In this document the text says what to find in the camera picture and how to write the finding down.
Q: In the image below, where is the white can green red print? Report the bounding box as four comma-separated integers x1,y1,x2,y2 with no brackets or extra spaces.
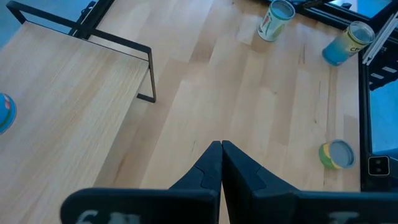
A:
256,0,296,43

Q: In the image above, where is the wooden shelf black frame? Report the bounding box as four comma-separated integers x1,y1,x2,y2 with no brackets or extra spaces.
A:
0,0,157,224

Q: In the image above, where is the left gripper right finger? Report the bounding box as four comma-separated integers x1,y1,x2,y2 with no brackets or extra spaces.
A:
221,139,398,224

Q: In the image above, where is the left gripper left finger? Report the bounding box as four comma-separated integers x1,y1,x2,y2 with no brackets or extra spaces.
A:
60,139,223,224

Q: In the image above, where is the small table-level camera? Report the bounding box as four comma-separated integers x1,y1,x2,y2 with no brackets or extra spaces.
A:
368,155,391,177

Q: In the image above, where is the silver aluminium bracket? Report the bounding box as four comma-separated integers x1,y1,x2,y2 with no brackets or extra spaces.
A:
362,11,398,66

